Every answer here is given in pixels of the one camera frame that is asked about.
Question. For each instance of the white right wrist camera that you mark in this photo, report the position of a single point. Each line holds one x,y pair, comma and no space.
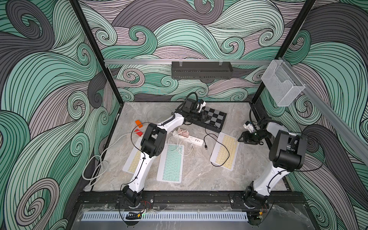
249,126

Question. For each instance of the yellow keyboard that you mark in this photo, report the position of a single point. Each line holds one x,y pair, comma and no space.
132,162
225,151

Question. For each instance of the aluminium rail back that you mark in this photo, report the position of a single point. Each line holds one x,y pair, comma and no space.
145,61

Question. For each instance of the white power strip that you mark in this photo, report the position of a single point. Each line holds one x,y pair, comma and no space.
192,139

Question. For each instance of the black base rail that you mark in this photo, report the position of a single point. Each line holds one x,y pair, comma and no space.
158,199

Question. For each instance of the orange tag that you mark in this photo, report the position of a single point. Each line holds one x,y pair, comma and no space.
139,124

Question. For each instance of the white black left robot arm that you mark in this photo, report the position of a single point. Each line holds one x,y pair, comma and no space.
153,143

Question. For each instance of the aluminium rail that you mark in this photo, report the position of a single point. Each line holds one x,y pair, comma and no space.
145,61
351,138

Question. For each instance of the black wall tray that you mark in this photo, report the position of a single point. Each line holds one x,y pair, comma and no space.
206,71

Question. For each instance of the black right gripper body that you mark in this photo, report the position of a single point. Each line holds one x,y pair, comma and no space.
247,135

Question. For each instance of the clear plastic wall box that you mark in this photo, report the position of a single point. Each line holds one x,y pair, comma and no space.
282,82

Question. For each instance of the black white chessboard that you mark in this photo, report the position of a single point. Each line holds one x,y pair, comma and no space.
217,121

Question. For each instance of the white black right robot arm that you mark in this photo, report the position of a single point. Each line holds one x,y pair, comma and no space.
286,155

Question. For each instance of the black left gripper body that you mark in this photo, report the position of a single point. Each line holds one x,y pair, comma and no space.
196,117

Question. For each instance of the aluminium rail right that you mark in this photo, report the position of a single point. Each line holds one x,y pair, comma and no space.
351,138

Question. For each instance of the red tag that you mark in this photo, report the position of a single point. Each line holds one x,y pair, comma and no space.
138,132

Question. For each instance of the white slotted cable duct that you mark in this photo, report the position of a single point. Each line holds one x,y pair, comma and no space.
166,216

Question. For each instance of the green white keyboard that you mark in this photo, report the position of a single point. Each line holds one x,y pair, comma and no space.
171,164

